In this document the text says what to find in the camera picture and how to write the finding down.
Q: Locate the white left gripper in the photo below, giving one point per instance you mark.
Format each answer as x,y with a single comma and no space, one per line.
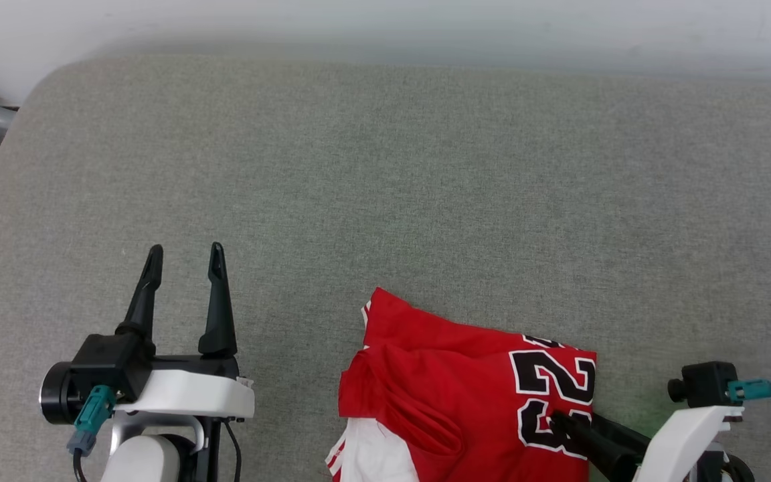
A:
191,391

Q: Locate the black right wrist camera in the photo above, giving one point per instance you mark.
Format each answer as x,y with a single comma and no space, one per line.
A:
707,385

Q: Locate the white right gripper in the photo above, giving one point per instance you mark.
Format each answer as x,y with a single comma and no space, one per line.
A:
683,435

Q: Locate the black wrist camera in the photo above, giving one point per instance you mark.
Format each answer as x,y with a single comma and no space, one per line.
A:
707,385
101,368

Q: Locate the red basketball jersey garment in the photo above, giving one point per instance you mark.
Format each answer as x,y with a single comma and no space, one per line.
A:
452,381

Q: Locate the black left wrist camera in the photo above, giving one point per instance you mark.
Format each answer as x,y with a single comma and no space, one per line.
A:
101,368

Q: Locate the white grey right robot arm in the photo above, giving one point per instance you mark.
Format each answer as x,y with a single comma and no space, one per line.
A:
723,462

